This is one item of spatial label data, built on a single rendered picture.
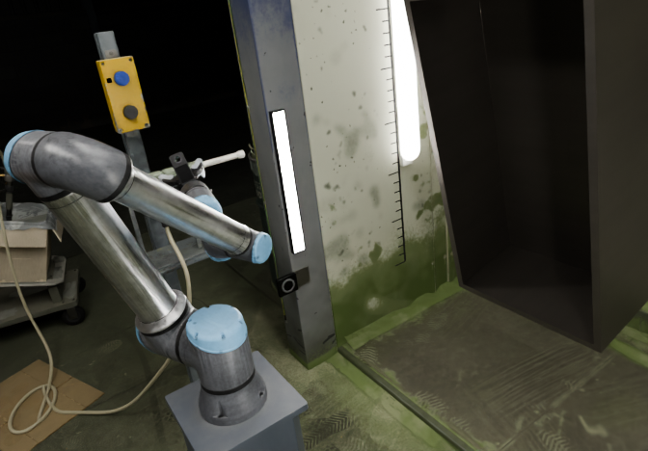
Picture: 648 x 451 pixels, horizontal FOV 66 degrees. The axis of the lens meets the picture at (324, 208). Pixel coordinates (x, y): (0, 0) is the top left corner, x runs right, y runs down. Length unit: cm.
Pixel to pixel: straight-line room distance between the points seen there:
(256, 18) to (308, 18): 23
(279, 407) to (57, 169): 83
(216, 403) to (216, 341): 19
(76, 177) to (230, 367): 61
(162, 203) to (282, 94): 99
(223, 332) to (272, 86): 105
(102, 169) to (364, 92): 144
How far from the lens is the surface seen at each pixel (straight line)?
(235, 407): 142
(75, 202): 120
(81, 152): 108
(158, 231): 215
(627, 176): 168
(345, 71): 220
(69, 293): 352
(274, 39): 201
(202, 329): 134
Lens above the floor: 162
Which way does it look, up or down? 22 degrees down
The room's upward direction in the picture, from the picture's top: 7 degrees counter-clockwise
